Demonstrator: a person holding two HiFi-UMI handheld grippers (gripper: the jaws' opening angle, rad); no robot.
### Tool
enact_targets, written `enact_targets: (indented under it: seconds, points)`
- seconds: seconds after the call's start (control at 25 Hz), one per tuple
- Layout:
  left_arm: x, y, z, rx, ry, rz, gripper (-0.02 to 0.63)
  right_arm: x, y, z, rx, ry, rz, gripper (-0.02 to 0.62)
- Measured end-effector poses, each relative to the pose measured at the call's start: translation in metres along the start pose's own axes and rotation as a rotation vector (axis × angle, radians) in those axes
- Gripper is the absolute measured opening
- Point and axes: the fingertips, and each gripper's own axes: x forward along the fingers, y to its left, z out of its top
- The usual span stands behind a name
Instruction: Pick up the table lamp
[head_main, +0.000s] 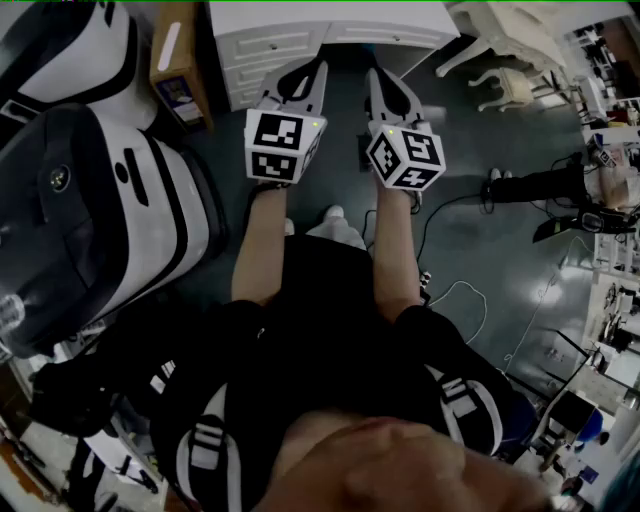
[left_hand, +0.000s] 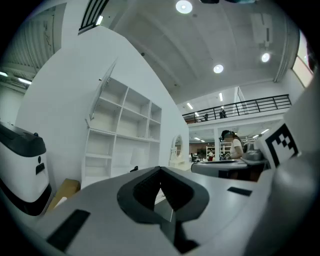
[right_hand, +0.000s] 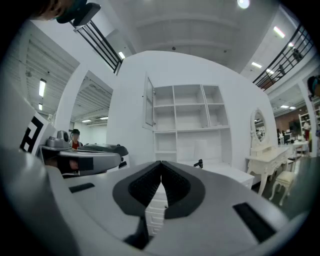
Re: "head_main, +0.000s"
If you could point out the black square monitor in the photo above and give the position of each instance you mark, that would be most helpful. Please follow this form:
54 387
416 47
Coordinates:
570 415

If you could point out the person's grey trousers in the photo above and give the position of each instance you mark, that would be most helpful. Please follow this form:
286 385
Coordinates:
337 232

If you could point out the person's face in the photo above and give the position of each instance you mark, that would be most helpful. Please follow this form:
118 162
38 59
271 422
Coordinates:
400 470

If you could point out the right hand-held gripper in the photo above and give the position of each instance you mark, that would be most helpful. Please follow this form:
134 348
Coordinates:
407 155

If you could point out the person's black shirt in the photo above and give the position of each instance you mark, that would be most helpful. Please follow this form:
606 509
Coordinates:
320 325

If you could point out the white black massage chair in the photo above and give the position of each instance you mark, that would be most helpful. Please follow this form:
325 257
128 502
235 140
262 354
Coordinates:
165 210
75 65

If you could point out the person's left forearm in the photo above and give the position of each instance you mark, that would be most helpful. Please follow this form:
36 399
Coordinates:
260 240

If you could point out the black bag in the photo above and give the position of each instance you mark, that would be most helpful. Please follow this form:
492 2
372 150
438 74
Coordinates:
75 395

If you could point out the person's right forearm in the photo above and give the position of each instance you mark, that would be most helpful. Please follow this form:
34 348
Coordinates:
395 250

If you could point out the white carved wooden chair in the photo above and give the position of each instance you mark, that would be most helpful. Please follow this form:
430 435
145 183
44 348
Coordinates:
510 35

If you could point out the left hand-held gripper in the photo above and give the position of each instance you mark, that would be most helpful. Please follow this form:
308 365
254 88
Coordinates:
275 145

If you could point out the person's white shoe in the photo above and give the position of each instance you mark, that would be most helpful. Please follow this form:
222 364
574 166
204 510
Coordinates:
334 212

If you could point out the brown cardboard box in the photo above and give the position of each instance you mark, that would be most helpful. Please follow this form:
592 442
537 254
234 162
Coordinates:
186 87

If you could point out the white drawer desk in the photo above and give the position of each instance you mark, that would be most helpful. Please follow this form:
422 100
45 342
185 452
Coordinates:
280 30

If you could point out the clear plastic bottle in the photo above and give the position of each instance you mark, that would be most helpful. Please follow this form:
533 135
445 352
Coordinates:
11 317

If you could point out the white carved stool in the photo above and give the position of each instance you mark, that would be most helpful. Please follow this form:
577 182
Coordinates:
515 85

